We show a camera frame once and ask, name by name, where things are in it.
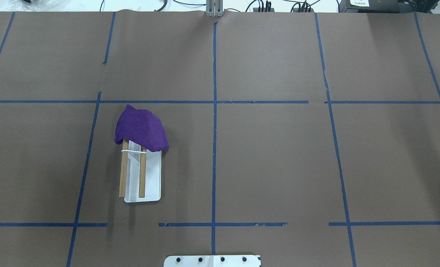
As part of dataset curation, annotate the black box with label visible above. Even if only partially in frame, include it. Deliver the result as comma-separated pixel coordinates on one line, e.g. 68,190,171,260
339,0,401,13

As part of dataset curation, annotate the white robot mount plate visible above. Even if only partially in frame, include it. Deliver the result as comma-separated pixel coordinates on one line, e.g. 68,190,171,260
163,255,262,267

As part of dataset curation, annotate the white towel rack base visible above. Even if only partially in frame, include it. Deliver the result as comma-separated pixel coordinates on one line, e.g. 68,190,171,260
123,141,162,203

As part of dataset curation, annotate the aluminium frame post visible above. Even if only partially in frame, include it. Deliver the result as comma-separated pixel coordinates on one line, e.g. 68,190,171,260
206,0,224,17

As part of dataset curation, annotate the purple towel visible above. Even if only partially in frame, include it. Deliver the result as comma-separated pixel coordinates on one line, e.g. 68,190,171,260
114,104,170,152

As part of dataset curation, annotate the right wooden rack bar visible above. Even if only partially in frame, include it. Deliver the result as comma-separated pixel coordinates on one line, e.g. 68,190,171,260
138,146,147,198

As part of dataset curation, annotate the wooden rack bar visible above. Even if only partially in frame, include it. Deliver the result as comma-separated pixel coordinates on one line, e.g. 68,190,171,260
138,146,147,198
119,139,129,198

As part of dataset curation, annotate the left wooden rack bar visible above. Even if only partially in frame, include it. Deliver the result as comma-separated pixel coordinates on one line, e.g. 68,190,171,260
119,139,129,198

